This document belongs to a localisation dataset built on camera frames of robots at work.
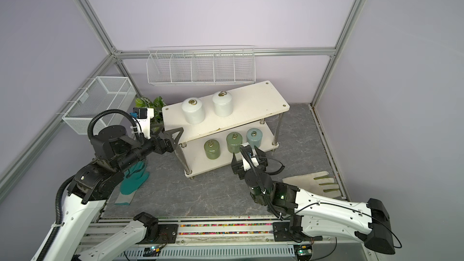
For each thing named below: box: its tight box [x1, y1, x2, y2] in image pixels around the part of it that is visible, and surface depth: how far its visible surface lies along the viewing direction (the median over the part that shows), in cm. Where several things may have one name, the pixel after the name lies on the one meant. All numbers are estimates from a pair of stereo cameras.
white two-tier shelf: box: [161, 80, 290, 181], surface depth 74 cm
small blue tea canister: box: [246, 128, 263, 149], surface depth 90 cm
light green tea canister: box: [225, 131, 243, 154], surface depth 88 cm
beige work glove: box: [282, 170, 341, 199], surface depth 89 cm
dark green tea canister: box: [203, 138, 221, 161], surface depth 87 cm
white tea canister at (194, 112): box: [181, 97, 206, 126], surface depth 64 cm
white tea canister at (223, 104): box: [212, 90, 234, 118], surface depth 67 cm
